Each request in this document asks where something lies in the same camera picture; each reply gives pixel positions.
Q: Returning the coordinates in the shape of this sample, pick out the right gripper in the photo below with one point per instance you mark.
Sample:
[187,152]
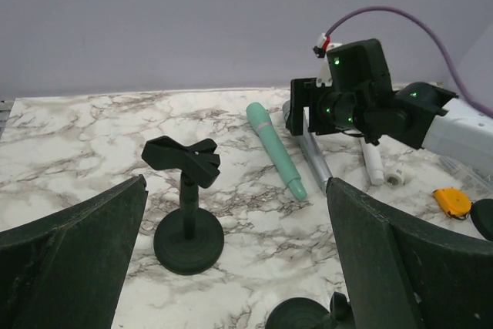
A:
[321,101]

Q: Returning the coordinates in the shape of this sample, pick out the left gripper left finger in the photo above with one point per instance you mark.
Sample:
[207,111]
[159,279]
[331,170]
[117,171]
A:
[66,270]

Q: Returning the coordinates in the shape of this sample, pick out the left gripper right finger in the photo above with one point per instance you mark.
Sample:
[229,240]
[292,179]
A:
[404,272]

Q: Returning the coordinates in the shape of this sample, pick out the mint green microphone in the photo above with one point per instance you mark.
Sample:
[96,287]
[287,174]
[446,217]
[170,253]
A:
[262,125]

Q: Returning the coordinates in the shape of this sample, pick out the grey silver microphone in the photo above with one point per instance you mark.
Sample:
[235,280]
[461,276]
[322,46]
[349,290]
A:
[315,160]

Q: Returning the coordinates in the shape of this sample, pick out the white microphone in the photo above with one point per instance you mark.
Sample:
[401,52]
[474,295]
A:
[373,162]

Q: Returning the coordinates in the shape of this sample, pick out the black microphone stand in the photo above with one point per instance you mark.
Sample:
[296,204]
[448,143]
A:
[188,240]
[304,313]
[482,217]

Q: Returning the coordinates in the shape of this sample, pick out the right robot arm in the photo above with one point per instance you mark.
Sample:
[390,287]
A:
[359,96]

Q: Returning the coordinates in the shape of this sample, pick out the orange tape measure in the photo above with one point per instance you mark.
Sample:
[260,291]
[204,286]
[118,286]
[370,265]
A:
[453,202]

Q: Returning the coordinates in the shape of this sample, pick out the small white plastic fitting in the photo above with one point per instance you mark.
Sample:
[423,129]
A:
[399,175]

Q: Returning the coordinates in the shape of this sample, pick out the clear plastic parts box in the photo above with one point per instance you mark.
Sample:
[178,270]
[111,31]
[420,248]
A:
[476,183]

